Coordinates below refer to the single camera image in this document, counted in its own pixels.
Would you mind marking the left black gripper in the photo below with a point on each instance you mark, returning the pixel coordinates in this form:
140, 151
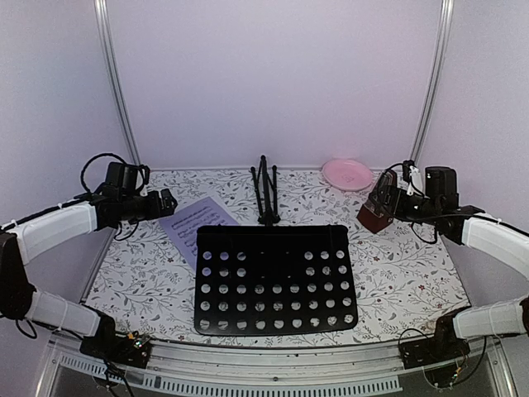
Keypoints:
157, 209

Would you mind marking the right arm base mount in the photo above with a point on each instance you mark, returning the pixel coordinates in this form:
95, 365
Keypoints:
425, 351

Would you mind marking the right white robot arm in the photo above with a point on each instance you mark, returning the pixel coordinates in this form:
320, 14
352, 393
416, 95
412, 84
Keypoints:
431, 197

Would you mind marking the black perforated music stand desk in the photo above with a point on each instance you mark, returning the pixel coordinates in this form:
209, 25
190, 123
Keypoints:
255, 281

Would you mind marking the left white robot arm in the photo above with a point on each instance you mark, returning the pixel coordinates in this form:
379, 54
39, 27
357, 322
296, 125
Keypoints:
119, 199

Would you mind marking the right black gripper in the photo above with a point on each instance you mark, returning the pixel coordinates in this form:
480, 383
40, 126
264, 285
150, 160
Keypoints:
398, 203

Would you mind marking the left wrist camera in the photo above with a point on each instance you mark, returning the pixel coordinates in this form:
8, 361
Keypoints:
126, 180

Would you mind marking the left aluminium frame post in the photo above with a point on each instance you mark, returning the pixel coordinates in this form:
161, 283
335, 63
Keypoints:
105, 37

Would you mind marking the pink plastic plate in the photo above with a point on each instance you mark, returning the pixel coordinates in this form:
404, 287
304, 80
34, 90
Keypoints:
347, 175

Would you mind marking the purple sheet music paper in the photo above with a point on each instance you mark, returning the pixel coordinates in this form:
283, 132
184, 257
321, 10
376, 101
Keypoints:
182, 227

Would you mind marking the right aluminium frame post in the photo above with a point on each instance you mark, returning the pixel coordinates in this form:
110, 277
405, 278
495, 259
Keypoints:
433, 82

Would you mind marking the black folding tripod stand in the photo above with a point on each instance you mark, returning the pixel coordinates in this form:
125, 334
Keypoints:
266, 192

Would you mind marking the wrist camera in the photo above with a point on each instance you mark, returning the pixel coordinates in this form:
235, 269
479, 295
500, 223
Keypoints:
126, 180
412, 176

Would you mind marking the dark red metronome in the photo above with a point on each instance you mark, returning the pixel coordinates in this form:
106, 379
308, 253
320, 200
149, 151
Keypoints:
373, 215

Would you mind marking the aluminium frame post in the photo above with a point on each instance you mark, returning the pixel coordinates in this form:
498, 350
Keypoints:
433, 82
105, 37

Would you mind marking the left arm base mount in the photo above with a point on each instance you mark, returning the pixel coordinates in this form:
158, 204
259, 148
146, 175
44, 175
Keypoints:
129, 350

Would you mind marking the front aluminium rail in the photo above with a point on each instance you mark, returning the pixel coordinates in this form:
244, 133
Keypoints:
181, 369

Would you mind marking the floral patterned table mat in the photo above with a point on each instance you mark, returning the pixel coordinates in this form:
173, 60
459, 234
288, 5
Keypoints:
404, 280

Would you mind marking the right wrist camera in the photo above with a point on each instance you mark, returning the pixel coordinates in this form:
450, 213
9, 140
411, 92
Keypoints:
412, 176

